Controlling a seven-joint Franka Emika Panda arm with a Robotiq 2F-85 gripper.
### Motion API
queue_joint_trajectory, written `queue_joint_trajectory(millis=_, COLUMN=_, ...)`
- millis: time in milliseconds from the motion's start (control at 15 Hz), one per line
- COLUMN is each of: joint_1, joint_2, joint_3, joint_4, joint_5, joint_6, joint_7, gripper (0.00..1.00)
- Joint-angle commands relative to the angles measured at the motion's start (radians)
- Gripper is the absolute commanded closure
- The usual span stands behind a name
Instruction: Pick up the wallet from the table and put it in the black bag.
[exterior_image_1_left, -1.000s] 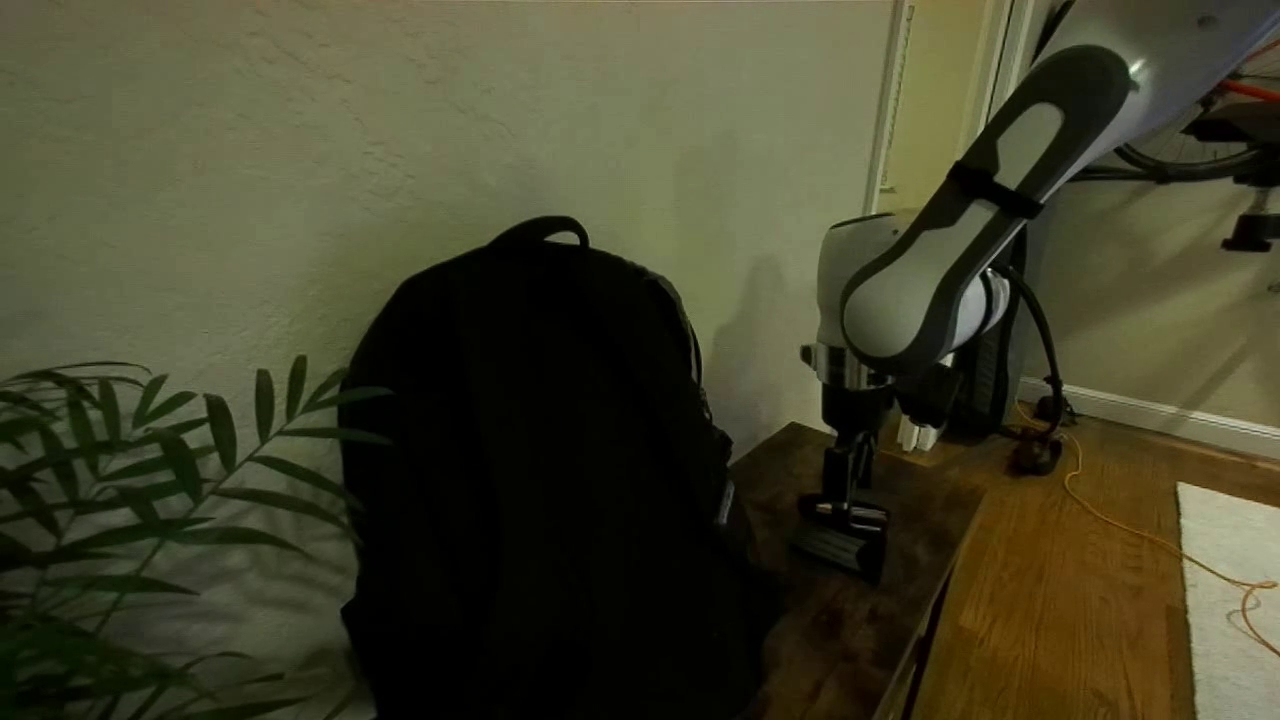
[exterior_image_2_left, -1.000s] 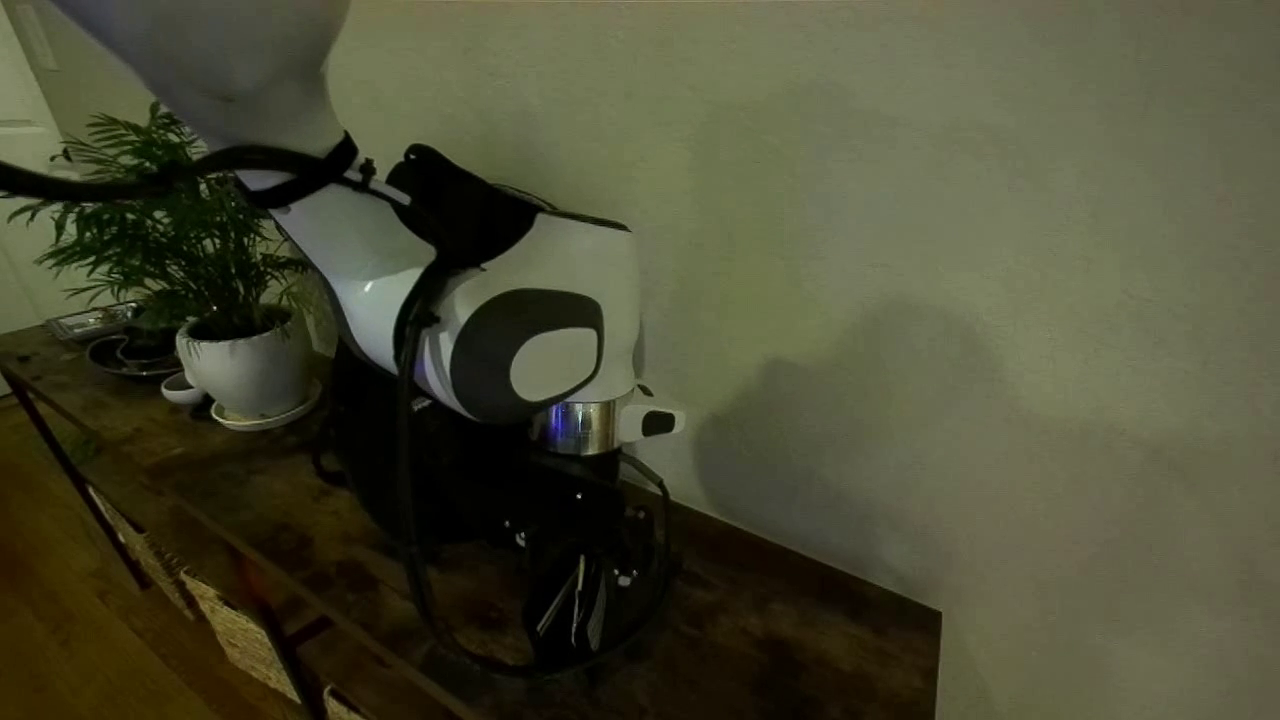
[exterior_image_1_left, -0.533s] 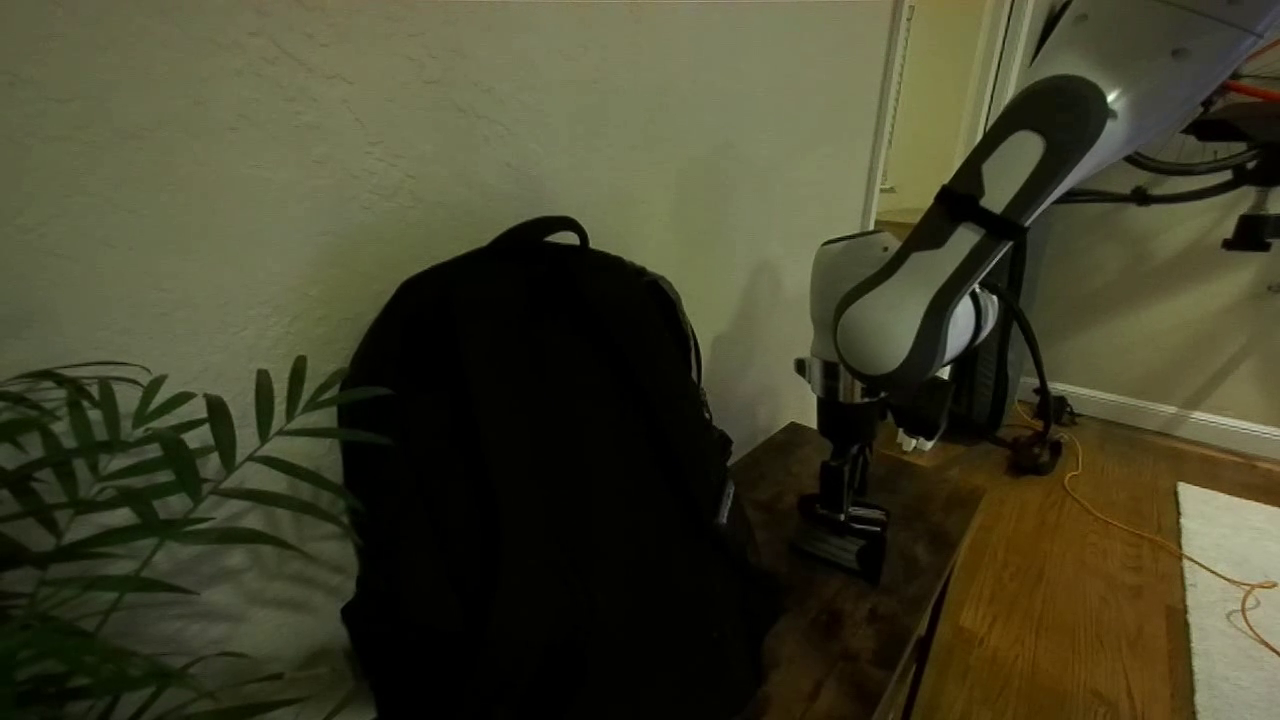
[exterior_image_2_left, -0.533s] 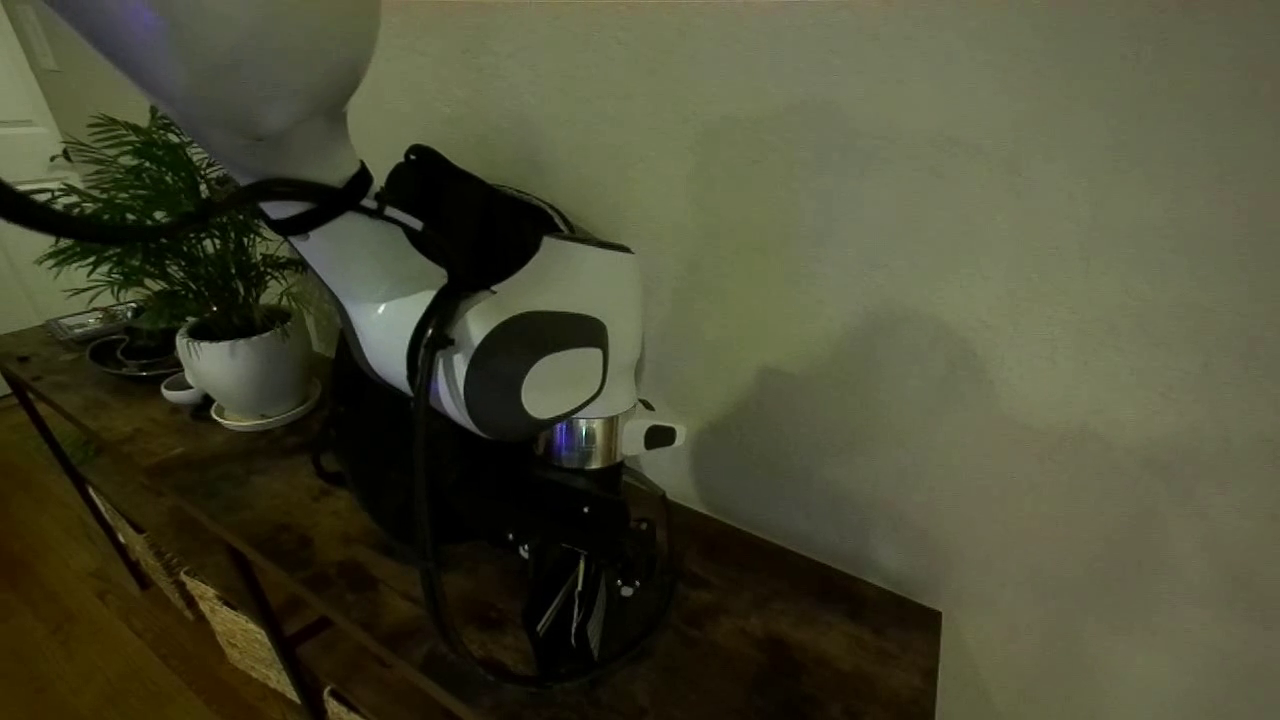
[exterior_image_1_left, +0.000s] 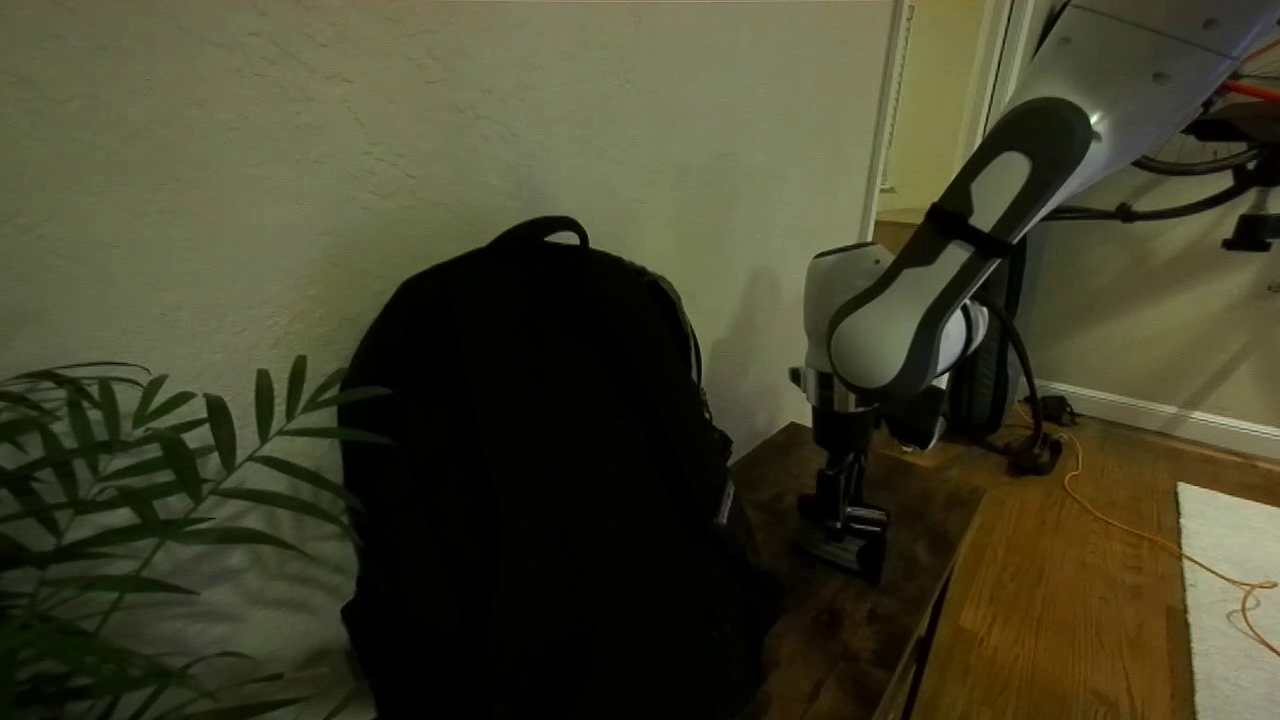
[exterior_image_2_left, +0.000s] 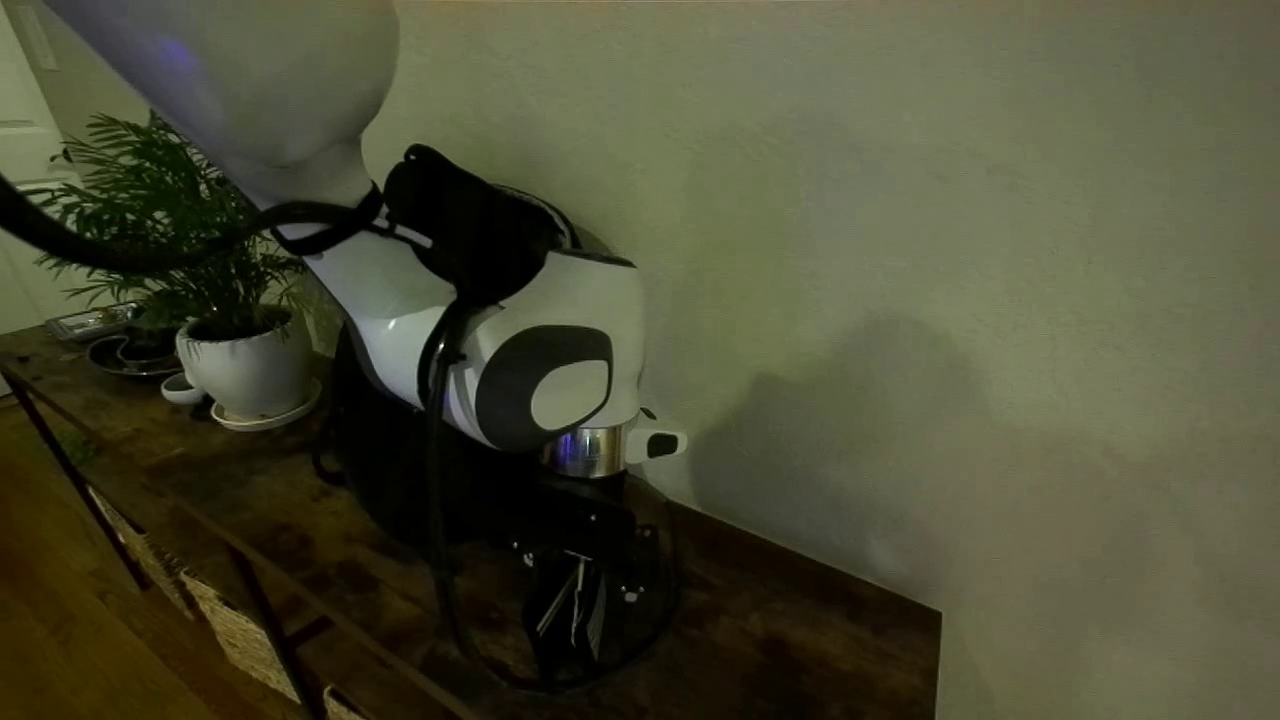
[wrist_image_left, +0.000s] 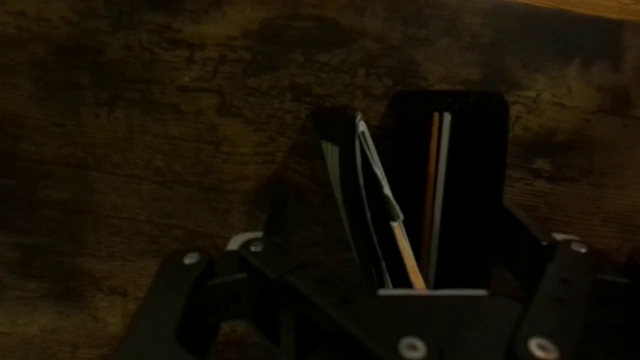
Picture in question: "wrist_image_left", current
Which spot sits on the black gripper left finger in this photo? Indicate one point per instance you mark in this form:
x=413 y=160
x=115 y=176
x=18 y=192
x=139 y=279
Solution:
x=201 y=300

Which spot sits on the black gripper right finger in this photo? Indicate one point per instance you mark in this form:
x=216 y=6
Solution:
x=567 y=300

